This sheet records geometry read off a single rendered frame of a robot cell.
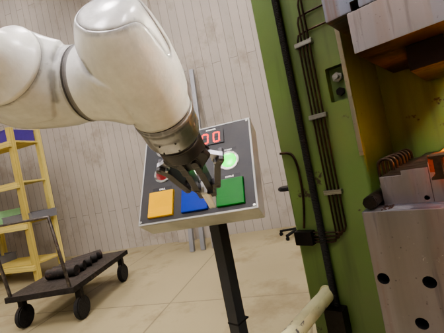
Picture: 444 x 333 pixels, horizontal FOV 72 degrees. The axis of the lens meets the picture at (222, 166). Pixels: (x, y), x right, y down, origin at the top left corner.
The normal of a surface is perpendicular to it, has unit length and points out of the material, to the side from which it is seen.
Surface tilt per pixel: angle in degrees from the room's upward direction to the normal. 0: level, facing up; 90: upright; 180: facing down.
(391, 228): 90
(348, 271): 90
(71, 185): 90
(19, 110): 157
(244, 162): 60
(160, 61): 113
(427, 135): 90
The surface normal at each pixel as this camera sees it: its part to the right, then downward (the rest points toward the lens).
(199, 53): -0.26, 0.05
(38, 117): 0.07, 0.91
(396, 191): -0.64, 0.13
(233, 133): -0.33, -0.44
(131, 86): 0.11, 0.76
